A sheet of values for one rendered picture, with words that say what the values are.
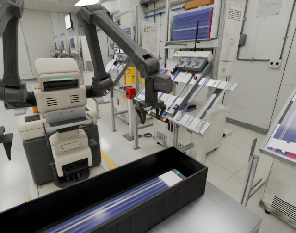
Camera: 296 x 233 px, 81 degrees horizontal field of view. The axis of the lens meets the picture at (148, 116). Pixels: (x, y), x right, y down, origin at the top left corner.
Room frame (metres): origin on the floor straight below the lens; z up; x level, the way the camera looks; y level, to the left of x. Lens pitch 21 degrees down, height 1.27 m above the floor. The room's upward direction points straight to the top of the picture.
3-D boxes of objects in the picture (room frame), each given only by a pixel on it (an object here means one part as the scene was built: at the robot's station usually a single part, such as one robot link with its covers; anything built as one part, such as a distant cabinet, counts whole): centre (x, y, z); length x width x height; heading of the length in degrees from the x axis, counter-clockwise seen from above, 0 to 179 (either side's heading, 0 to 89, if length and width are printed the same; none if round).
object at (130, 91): (2.49, 0.26, 0.39); 0.24 x 0.24 x 0.78; 36
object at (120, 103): (3.23, 0.45, 0.66); 1.01 x 0.73 x 1.31; 126
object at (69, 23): (5.89, 2.35, 2.10); 0.58 x 0.14 x 0.41; 36
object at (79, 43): (5.97, 2.23, 0.95); 1.36 x 0.82 x 1.90; 126
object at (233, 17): (2.39, -0.83, 0.86); 0.70 x 0.69 x 1.72; 36
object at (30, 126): (1.27, 0.69, 0.59); 0.55 x 0.34 x 0.83; 124
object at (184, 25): (2.06, -0.48, 1.52); 0.51 x 0.13 x 0.27; 36
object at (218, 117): (2.18, -0.54, 0.31); 0.70 x 0.65 x 0.62; 36
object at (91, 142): (1.10, 0.50, 0.53); 0.28 x 0.27 x 0.25; 124
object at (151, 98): (0.74, -0.01, 1.08); 0.10 x 0.07 x 0.07; 125
